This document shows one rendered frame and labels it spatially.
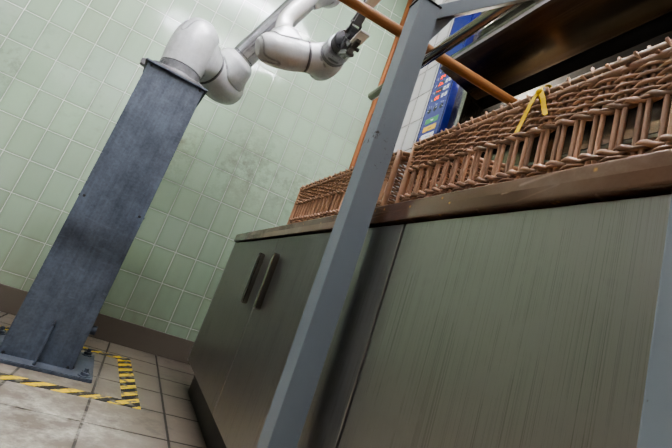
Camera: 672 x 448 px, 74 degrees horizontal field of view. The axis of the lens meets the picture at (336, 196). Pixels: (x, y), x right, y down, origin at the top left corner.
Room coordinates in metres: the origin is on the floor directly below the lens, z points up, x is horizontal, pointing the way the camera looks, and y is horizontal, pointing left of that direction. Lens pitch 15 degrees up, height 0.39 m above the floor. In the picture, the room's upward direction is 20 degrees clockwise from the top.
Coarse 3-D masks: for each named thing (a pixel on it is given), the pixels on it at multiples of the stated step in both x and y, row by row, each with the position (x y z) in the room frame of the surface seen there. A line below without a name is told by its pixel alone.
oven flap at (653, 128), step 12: (636, 108) 0.89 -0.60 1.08; (660, 108) 0.83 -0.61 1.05; (612, 120) 0.93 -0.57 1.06; (552, 132) 1.11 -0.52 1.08; (588, 132) 0.98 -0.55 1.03; (648, 132) 0.82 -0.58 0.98; (552, 144) 1.08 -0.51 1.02; (564, 144) 1.03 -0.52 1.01; (588, 144) 0.95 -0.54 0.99; (492, 156) 1.30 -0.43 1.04; (504, 156) 1.24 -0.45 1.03; (516, 156) 1.19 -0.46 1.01; (564, 156) 0.97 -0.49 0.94
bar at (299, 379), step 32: (416, 0) 0.65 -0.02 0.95; (480, 0) 0.68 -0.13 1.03; (512, 0) 0.71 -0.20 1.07; (416, 32) 0.64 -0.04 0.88; (416, 64) 0.64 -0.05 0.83; (384, 96) 0.65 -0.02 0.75; (384, 128) 0.64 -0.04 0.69; (384, 160) 0.64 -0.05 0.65; (352, 192) 0.64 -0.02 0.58; (352, 224) 0.64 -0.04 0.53; (352, 256) 0.64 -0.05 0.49; (320, 288) 0.64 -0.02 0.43; (320, 320) 0.64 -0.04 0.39; (320, 352) 0.64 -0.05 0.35; (288, 384) 0.64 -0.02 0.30; (288, 416) 0.64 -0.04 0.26
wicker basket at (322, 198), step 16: (400, 160) 0.78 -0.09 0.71; (336, 176) 1.05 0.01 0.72; (400, 176) 0.79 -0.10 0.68; (304, 192) 1.25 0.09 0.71; (320, 192) 1.12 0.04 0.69; (336, 192) 1.02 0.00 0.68; (384, 192) 0.78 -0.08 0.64; (304, 208) 1.20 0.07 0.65; (320, 208) 1.08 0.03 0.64; (336, 208) 0.99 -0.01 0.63
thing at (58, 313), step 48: (144, 96) 1.40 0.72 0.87; (192, 96) 1.46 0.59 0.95; (144, 144) 1.43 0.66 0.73; (96, 192) 1.41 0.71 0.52; (144, 192) 1.46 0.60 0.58; (96, 240) 1.43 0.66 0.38; (48, 288) 1.41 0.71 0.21; (96, 288) 1.45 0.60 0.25; (0, 336) 1.55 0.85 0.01; (48, 336) 1.39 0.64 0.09; (48, 384) 1.31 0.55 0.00
